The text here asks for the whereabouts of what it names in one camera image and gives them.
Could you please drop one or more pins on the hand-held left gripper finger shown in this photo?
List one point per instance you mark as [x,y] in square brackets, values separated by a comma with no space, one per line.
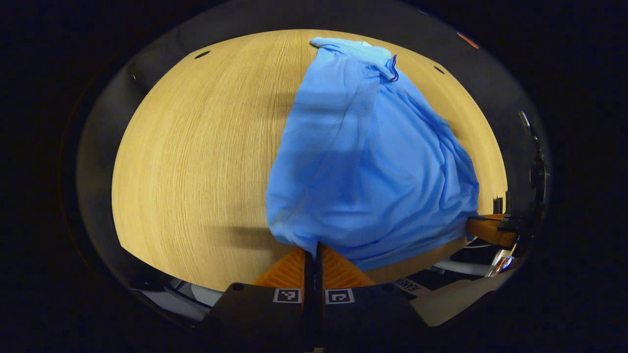
[319,274]
[308,274]

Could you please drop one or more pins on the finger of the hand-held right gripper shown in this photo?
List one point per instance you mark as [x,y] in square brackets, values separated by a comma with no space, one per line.
[485,230]

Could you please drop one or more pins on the light blue T-shirt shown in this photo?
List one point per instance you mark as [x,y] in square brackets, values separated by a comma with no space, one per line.
[363,171]

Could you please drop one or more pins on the white curved bar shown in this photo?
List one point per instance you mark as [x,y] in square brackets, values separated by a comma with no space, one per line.
[461,267]

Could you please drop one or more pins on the person's black printed garment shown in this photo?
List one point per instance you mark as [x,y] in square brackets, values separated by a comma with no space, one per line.
[441,284]

